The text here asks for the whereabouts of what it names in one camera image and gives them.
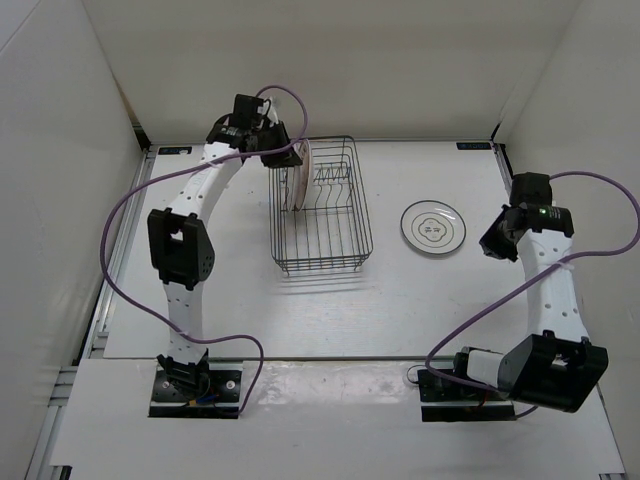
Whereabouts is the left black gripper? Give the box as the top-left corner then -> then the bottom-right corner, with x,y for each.
252,120 -> 304,169

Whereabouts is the pink patterned plate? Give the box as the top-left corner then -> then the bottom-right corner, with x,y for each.
283,166 -> 302,212
294,139 -> 314,211

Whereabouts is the white plate with dark rim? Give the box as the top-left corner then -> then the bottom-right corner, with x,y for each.
400,200 -> 467,257

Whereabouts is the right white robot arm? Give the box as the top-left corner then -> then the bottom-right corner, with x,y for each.
449,203 -> 608,413

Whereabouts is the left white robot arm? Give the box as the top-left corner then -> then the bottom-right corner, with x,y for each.
147,113 -> 290,401

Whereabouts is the right table label sticker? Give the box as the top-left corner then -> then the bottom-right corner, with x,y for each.
456,142 -> 492,151

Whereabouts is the table label sticker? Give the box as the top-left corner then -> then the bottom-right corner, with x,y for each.
157,146 -> 192,155
456,142 -> 492,151

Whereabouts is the left table label sticker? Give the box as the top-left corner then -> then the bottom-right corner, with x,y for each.
157,146 -> 192,155

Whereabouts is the metal wire dish rack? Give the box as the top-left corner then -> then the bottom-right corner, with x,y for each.
269,135 -> 374,274

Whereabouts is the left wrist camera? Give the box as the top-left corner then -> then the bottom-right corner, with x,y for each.
228,94 -> 276,131

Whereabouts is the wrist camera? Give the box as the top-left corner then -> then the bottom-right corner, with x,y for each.
228,94 -> 276,131
509,172 -> 553,207

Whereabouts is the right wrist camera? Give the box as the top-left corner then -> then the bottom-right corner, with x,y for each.
509,172 -> 553,207

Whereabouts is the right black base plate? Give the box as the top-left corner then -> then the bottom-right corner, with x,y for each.
406,365 -> 516,423

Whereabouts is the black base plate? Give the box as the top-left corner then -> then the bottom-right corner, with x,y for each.
148,362 -> 243,419
406,365 -> 516,423

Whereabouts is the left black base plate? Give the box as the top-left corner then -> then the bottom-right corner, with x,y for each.
148,362 -> 243,419

